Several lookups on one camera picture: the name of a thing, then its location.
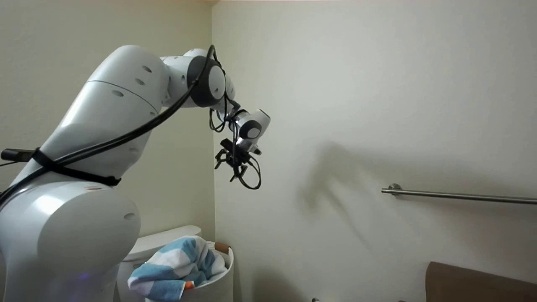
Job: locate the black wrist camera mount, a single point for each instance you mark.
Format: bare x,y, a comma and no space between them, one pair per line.
240,144

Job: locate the chrome towel bar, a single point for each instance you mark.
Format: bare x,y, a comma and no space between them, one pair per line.
458,193

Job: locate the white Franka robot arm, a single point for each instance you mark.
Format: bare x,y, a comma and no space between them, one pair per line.
101,139

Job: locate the black camera on stand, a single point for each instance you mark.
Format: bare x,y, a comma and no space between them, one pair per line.
15,154

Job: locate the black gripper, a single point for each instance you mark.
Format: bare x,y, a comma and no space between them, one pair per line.
235,156

